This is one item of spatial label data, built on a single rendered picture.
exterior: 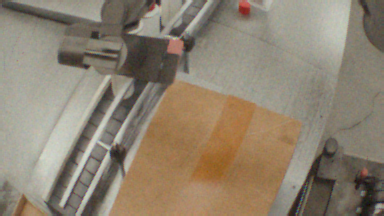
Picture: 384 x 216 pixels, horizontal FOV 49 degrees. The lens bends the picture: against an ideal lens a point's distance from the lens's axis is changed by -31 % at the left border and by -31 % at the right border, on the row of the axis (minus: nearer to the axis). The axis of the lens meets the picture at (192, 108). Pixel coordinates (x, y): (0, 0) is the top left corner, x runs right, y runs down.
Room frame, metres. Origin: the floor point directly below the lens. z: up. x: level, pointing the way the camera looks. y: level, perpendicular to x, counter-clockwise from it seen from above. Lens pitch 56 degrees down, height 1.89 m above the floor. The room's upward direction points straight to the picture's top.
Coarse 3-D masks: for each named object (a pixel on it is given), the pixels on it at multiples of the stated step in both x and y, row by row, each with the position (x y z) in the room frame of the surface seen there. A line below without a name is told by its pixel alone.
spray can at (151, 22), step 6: (156, 6) 0.85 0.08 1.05; (150, 12) 0.83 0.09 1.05; (156, 12) 0.83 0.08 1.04; (144, 18) 0.82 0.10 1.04; (150, 18) 0.82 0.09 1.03; (156, 18) 0.83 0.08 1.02; (144, 24) 0.82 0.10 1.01; (150, 24) 0.82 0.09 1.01; (156, 24) 0.83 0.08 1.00; (144, 30) 0.82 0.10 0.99; (150, 30) 0.82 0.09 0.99; (156, 30) 0.83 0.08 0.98; (150, 36) 0.82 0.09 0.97; (156, 36) 0.83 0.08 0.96
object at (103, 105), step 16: (160, 16) 0.97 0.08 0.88; (192, 16) 0.97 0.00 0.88; (160, 32) 0.91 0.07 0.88; (176, 32) 0.91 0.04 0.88; (112, 96) 0.72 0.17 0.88; (96, 112) 0.68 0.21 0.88; (128, 112) 0.68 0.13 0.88; (96, 128) 0.64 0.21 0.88; (112, 128) 0.64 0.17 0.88; (80, 144) 0.60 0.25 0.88; (80, 160) 0.55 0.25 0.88; (96, 160) 0.56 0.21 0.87; (64, 176) 0.50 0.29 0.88; (64, 192) 0.46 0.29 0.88; (80, 192) 0.47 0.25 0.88
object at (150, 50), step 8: (136, 40) 0.53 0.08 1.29; (144, 40) 0.55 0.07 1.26; (152, 40) 0.55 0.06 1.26; (160, 40) 0.55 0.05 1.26; (144, 48) 0.53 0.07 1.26; (152, 48) 0.54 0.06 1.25; (160, 48) 0.54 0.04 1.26; (136, 56) 0.50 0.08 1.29; (144, 56) 0.52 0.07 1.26; (152, 56) 0.53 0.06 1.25; (160, 56) 0.53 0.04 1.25; (136, 64) 0.50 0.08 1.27; (144, 64) 0.52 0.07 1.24; (152, 64) 0.52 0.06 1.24; (128, 72) 0.50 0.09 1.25; (136, 72) 0.52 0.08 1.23; (144, 72) 0.51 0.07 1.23; (152, 72) 0.51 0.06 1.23; (144, 80) 0.50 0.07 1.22; (152, 80) 0.50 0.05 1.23
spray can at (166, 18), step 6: (162, 0) 0.93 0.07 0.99; (168, 0) 0.92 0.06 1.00; (174, 0) 0.92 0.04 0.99; (180, 0) 0.93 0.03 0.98; (162, 6) 0.93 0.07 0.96; (168, 6) 0.92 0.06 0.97; (174, 6) 0.92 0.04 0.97; (180, 6) 0.93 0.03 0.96; (162, 12) 0.93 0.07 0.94; (168, 12) 0.92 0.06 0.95; (174, 12) 0.92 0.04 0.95; (162, 18) 0.93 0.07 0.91; (168, 18) 0.92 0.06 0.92; (162, 24) 0.93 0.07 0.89; (180, 24) 0.93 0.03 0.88
